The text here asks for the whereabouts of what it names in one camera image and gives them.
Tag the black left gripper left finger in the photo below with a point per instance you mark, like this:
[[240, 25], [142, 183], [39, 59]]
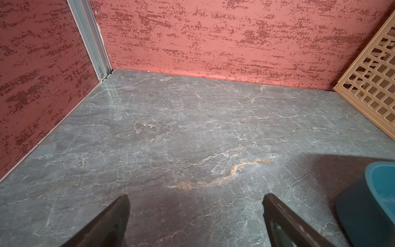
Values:
[[107, 229]]

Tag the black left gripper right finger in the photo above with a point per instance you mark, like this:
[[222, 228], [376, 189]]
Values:
[[286, 229]]

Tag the teal plastic storage box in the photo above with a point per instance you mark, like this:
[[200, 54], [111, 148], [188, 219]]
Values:
[[366, 209]]

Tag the beige plastic file organizer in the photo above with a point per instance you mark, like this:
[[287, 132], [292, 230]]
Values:
[[369, 83]]

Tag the aluminium corner post left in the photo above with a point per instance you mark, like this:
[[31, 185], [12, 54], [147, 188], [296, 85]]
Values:
[[90, 33]]

